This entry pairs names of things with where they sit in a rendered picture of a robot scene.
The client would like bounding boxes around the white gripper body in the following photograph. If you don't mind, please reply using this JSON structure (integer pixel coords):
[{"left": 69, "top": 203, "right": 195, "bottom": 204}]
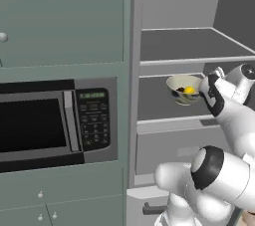
[{"left": 198, "top": 74, "right": 220, "bottom": 98}]

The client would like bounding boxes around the yellow lemon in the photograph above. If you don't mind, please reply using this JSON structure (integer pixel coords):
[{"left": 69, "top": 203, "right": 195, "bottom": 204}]
[{"left": 184, "top": 86, "right": 196, "bottom": 96}]

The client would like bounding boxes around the white patterned bowl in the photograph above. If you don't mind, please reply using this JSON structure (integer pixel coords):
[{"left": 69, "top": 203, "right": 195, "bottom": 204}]
[{"left": 165, "top": 74, "right": 204, "bottom": 107}]

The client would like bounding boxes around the glass fridge shelf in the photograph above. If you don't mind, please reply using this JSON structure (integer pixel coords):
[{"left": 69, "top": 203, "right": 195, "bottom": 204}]
[
  {"left": 138, "top": 26, "right": 255, "bottom": 68},
  {"left": 136, "top": 72, "right": 221, "bottom": 126}
]

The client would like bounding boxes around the grey fridge crisper drawer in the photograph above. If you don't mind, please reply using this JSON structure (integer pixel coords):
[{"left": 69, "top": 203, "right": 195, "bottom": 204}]
[{"left": 134, "top": 123, "right": 234, "bottom": 176}]

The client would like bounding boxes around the grey open fridge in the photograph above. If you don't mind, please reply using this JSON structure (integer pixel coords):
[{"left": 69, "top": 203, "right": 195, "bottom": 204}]
[{"left": 127, "top": 0, "right": 255, "bottom": 226}]

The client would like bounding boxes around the white fridge freezer drawer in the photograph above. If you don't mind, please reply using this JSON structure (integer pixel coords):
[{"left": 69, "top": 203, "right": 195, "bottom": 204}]
[{"left": 126, "top": 185, "right": 173, "bottom": 226}]

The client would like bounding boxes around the green drawer front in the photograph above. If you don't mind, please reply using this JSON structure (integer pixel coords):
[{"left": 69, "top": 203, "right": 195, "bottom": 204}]
[{"left": 0, "top": 165, "right": 125, "bottom": 212}]

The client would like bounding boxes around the green wide cupboard door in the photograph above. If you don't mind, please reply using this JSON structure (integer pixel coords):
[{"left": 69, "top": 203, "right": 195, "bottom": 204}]
[{"left": 45, "top": 193, "right": 125, "bottom": 226}]

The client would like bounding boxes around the black and silver microwave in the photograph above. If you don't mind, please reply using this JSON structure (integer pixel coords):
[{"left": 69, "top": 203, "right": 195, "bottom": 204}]
[{"left": 0, "top": 77, "right": 120, "bottom": 175}]

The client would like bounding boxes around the dark freezer drawer handle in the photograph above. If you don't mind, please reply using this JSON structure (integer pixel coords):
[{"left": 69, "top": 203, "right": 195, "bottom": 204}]
[{"left": 141, "top": 201, "right": 167, "bottom": 216}]

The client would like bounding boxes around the silver microwave door handle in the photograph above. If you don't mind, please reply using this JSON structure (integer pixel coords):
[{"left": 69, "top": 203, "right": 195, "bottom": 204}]
[{"left": 63, "top": 90, "right": 81, "bottom": 153}]

